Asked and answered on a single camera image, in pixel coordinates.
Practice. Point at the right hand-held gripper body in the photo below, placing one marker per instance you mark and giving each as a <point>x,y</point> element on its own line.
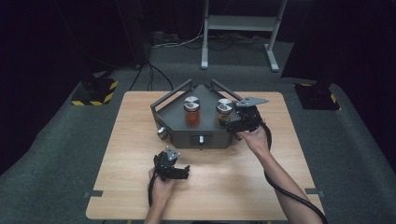
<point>250,116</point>

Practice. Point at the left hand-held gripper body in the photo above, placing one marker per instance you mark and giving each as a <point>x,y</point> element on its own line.
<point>164,166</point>

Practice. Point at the brown spice jar silver lid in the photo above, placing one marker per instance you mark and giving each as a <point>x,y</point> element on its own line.
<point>224,113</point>

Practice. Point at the red spice jar silver lid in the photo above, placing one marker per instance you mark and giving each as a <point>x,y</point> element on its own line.
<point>192,116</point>

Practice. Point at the dark grey corner rack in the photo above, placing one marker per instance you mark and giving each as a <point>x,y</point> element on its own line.
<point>177,118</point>

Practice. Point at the person's right hand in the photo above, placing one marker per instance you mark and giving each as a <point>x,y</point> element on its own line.
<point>257,140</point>

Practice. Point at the person's left hand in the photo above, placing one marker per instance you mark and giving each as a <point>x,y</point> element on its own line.
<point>161,191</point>

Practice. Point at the yellow black striped stand base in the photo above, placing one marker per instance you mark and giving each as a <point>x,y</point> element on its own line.
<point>317,98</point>
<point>96,93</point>

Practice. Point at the grey tape strip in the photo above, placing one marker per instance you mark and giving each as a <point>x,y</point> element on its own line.
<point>93,193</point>
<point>314,192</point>

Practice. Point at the white metal stand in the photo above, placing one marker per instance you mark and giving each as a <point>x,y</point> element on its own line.
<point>241,23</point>

